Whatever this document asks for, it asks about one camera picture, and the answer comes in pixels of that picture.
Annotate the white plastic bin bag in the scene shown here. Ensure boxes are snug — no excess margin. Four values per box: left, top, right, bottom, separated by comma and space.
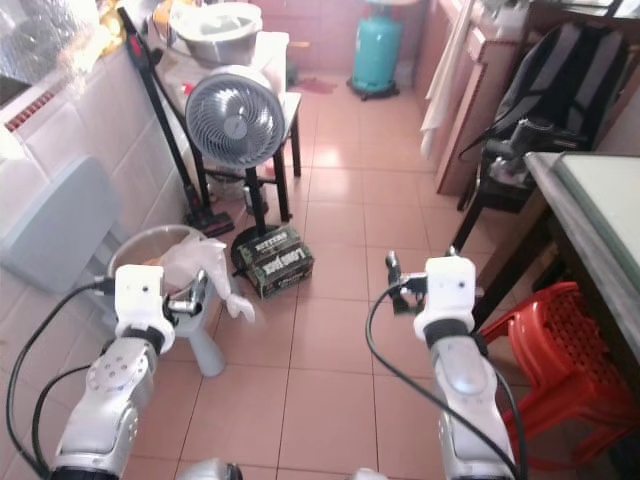
160, 234, 258, 324

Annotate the black wooden chair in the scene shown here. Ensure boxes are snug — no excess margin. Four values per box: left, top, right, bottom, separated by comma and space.
450, 140, 561, 257

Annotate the black printed cardboard box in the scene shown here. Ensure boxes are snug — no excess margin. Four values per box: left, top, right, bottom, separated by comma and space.
229, 224, 315, 300

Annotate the grey wooden dining table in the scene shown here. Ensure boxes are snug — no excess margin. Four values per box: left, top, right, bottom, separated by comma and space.
523, 151, 640, 366

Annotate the black grey handheld device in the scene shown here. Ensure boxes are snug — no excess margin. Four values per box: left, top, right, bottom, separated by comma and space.
484, 117, 563, 187

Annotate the red plastic stool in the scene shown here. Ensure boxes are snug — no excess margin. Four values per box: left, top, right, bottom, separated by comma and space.
478, 281, 640, 471

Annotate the grey waste bin lid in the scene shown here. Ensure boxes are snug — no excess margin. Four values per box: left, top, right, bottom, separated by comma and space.
2, 155, 122, 294

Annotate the brown wooden cabinet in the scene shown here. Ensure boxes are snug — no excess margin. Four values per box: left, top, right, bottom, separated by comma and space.
434, 0, 539, 197

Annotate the pale green table mat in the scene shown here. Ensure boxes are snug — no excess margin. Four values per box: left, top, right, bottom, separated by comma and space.
554, 154, 640, 263

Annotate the cream hanging cloth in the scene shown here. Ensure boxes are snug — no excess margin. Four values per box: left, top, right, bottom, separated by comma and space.
420, 0, 478, 163

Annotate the grey left robot knee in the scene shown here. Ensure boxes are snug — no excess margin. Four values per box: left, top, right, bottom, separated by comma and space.
174, 458, 244, 480

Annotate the white round standing fan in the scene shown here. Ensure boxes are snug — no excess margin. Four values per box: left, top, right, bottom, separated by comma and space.
185, 65, 287, 237

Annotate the black red stick vacuum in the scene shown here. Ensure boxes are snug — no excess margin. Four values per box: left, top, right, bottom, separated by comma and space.
116, 8, 233, 237

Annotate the black backpack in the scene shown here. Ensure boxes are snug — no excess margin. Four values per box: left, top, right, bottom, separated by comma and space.
488, 22, 640, 153

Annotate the teal gas cylinder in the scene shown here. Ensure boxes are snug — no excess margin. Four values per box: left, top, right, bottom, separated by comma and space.
348, 0, 405, 101

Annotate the small black side table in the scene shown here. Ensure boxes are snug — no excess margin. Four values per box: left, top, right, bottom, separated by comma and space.
148, 30, 304, 225

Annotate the large steel basin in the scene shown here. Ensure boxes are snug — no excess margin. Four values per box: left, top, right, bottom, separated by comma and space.
167, 2, 265, 67

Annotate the silver foil sheet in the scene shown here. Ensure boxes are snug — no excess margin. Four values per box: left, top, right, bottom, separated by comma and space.
0, 0, 123, 87

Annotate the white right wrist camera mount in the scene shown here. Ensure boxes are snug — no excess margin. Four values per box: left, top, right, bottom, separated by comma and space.
412, 257, 478, 346

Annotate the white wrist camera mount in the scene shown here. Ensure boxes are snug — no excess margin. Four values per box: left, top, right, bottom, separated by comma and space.
112, 265, 176, 347
412, 257, 478, 346

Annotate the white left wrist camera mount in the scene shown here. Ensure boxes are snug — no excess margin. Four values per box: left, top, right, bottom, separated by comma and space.
112, 265, 176, 347

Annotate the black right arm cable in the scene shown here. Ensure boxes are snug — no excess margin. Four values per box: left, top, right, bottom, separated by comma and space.
364, 283, 523, 473

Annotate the short black left arm cable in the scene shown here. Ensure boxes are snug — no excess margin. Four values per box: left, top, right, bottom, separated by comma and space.
31, 362, 98, 473

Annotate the long black left arm cable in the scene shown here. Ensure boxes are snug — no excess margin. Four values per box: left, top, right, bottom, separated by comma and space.
4, 282, 117, 480

